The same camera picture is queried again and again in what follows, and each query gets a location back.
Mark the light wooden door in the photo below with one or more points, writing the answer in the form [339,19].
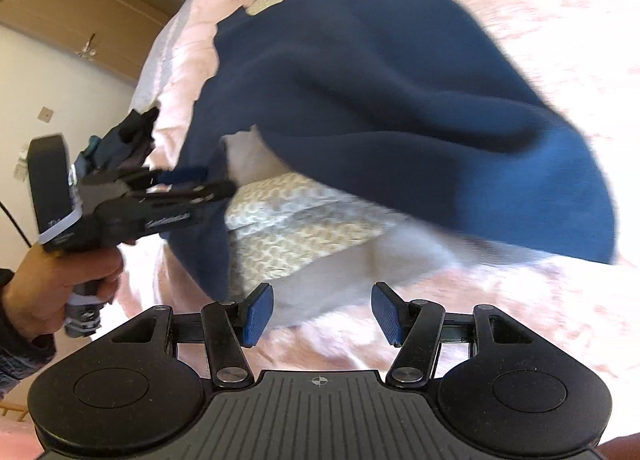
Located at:
[75,5]

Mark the person's left hand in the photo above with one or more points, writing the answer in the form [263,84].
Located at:
[40,290]

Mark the black garment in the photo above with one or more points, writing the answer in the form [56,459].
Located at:
[140,128]

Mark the beige wall socket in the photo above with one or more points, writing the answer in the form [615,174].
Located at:
[19,173]

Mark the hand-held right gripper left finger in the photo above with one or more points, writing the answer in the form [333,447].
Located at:
[259,315]

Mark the blue sweatshirt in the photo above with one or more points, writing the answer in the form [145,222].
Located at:
[375,90]

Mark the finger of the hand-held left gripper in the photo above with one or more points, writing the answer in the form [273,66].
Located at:
[185,174]
[210,191]

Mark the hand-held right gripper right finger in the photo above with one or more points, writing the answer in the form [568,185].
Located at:
[389,312]

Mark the person's left forearm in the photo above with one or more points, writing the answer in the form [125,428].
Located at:
[20,355]

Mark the beige wall switch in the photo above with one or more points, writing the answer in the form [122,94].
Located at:
[45,114]

